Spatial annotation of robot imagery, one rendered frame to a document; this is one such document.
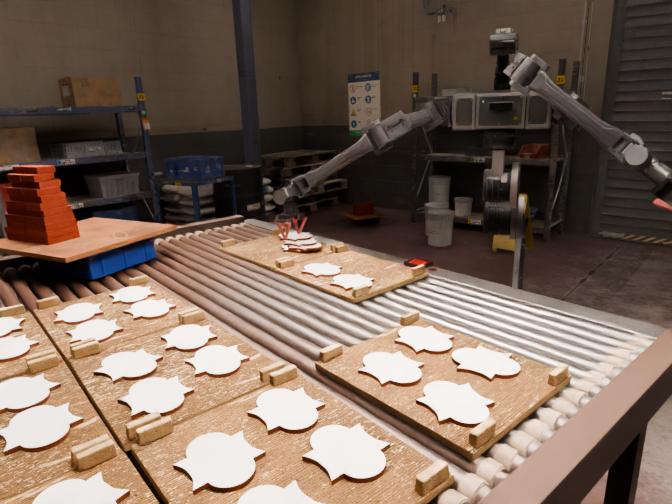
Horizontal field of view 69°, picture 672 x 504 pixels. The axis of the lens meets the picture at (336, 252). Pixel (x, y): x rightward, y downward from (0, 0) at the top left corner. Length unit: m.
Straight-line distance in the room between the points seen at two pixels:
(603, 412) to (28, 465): 0.97
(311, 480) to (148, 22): 6.56
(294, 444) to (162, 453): 0.22
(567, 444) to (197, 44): 6.92
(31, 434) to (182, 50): 6.46
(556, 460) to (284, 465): 0.42
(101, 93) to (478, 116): 4.45
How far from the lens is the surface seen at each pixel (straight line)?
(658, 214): 6.12
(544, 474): 0.84
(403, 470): 0.83
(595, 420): 0.98
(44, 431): 1.05
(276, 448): 0.87
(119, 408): 1.06
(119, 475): 0.90
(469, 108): 2.22
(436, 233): 5.43
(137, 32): 6.93
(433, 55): 6.99
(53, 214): 2.04
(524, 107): 2.21
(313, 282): 1.59
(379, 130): 1.75
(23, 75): 6.35
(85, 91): 5.84
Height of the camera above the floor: 1.47
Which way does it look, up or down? 16 degrees down
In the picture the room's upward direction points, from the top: 2 degrees counter-clockwise
